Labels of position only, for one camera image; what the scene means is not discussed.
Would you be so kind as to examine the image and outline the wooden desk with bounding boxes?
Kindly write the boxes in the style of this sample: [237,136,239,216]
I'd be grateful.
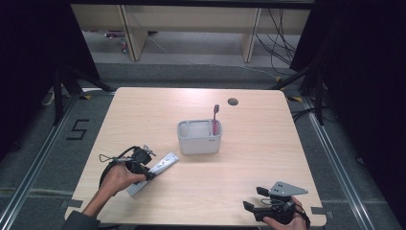
[70,3,312,63]

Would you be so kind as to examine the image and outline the white floor cable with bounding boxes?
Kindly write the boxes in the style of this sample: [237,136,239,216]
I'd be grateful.
[40,90,56,107]

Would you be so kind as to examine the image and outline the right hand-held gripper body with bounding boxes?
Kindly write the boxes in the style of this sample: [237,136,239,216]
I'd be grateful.
[253,181,309,224]

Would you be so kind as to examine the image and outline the grey toothbrush holder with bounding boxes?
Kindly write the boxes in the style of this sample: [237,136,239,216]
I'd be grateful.
[176,119,223,156]

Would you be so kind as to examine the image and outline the black wrist strap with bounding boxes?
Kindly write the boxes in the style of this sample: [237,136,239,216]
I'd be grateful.
[294,201,311,230]

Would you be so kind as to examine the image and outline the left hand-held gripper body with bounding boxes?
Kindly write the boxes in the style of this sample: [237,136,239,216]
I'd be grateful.
[124,145,157,183]

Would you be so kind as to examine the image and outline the metal floor rail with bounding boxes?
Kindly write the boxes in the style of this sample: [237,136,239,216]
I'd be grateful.
[0,92,81,230]
[301,95,373,230]

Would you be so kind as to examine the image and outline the bundle of black cables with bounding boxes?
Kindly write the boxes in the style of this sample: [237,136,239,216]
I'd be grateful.
[255,8,299,77]

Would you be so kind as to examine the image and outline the white remote-like object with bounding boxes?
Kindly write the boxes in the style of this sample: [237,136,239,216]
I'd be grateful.
[125,151,180,197]

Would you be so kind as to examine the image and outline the person's left hand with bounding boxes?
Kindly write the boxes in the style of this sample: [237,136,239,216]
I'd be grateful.
[100,164,147,196]

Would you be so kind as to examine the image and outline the person's right hand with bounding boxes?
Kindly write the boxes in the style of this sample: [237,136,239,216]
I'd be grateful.
[262,195,310,230]

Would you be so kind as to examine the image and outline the dark sleeve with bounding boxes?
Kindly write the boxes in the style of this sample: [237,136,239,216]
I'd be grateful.
[60,210,102,230]

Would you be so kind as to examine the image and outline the pink toothbrush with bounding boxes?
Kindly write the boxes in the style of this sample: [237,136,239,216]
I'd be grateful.
[211,103,221,136]

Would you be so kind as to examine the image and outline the black curtain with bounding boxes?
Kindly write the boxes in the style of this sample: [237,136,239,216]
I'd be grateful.
[0,0,101,161]
[289,0,406,221]

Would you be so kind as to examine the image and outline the black metal stand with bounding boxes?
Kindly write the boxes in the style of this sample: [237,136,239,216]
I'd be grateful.
[269,63,326,127]
[52,63,115,127]

